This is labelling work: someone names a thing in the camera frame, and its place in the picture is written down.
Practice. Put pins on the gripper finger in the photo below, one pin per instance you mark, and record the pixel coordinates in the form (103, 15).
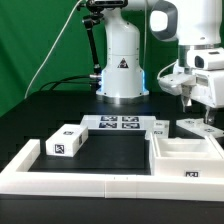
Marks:
(209, 115)
(186, 98)

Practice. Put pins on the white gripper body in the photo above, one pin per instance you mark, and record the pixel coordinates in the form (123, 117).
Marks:
(207, 66)

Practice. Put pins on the white cabinet body box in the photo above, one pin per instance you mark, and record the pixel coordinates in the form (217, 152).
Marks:
(200, 158)

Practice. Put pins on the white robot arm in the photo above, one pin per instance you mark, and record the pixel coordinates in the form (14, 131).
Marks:
(192, 23)

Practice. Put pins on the white flat panel four tags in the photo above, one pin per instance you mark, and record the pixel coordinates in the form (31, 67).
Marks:
(117, 122)

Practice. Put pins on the small white tagged block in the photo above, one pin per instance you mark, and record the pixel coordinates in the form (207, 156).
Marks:
(67, 140)

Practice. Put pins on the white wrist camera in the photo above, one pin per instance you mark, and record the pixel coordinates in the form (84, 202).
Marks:
(173, 83)

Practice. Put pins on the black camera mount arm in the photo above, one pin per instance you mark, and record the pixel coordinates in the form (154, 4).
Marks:
(96, 15)

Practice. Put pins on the white U-shaped workspace frame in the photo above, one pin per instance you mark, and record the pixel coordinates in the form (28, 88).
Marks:
(16, 178)

